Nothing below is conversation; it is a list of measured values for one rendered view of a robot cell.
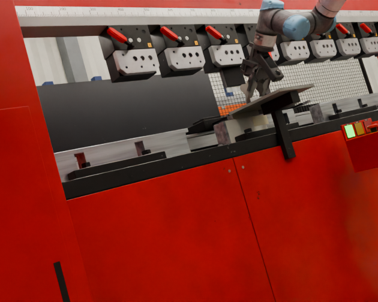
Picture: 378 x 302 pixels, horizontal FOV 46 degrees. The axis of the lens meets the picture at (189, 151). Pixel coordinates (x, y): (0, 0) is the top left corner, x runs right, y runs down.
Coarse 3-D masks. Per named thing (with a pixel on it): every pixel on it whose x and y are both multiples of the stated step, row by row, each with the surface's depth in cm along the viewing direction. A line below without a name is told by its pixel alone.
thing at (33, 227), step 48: (0, 0) 103; (0, 48) 100; (0, 96) 98; (0, 144) 96; (48, 144) 102; (0, 192) 93; (48, 192) 99; (0, 240) 91; (48, 240) 97; (0, 288) 89; (48, 288) 94
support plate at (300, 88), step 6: (312, 84) 155; (276, 90) 146; (282, 90) 146; (288, 90) 148; (294, 90) 152; (300, 90) 156; (264, 96) 151; (270, 96) 150; (276, 96) 154; (252, 102) 156; (258, 102) 156; (264, 102) 160; (240, 108) 161; (246, 108) 162; (252, 108) 166; (258, 108) 171
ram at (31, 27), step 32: (32, 0) 130; (64, 0) 136; (96, 0) 143; (128, 0) 150; (160, 0) 157; (192, 0) 166; (224, 0) 176; (256, 0) 186; (288, 0) 198; (352, 0) 228; (32, 32) 133; (64, 32) 139; (96, 32) 146
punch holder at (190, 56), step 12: (192, 24) 163; (156, 36) 157; (180, 36) 158; (192, 36) 162; (156, 48) 159; (168, 48) 154; (180, 48) 157; (192, 48) 160; (168, 60) 154; (180, 60) 155; (192, 60) 158; (204, 60) 162; (168, 72) 156; (180, 72) 159; (192, 72) 164
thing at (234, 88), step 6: (222, 72) 171; (228, 72) 172; (234, 72) 174; (222, 78) 171; (228, 78) 171; (234, 78) 173; (240, 78) 175; (228, 84) 170; (234, 84) 172; (240, 84) 174; (228, 90) 171; (234, 90) 173; (240, 90) 174
